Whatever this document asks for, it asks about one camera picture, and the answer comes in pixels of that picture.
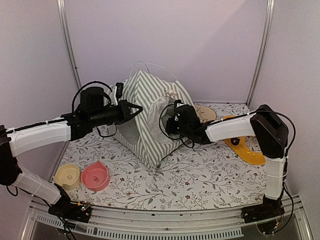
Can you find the green striped pet tent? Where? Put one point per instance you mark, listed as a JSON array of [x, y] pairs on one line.
[[145, 134]]

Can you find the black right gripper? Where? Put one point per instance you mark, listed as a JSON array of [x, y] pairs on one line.
[[168, 127]]

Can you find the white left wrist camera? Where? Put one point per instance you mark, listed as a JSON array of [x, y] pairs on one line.
[[117, 93]]

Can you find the aluminium frame post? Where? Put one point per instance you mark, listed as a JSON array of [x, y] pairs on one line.
[[62, 14], [270, 5]]

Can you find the cream pet bowl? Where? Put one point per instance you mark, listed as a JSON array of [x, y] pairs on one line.
[[68, 177]]

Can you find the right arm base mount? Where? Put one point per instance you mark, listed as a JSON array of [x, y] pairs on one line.
[[260, 212]]

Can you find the floral table mat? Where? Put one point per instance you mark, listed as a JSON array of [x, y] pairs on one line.
[[196, 177]]

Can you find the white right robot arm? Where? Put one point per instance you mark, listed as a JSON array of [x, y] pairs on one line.
[[259, 137]]

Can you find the yellow double pet bowl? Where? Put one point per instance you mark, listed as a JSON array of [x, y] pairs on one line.
[[239, 146]]

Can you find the pink pet bowl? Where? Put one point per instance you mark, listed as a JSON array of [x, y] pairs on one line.
[[95, 177]]

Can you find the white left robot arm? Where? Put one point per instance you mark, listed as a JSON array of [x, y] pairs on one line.
[[33, 140]]

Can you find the aluminium frame post left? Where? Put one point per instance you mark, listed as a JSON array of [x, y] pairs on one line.
[[62, 14]]

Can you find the front aluminium rail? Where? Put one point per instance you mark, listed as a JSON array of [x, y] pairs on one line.
[[212, 224]]

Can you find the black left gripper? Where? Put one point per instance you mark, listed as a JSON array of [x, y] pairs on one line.
[[124, 106]]

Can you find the round wooden floral plate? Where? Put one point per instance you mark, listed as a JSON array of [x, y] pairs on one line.
[[205, 113]]

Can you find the aluminium frame post right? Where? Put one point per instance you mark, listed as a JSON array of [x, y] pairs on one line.
[[270, 5]]

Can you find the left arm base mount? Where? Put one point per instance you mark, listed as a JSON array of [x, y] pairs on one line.
[[66, 209]]

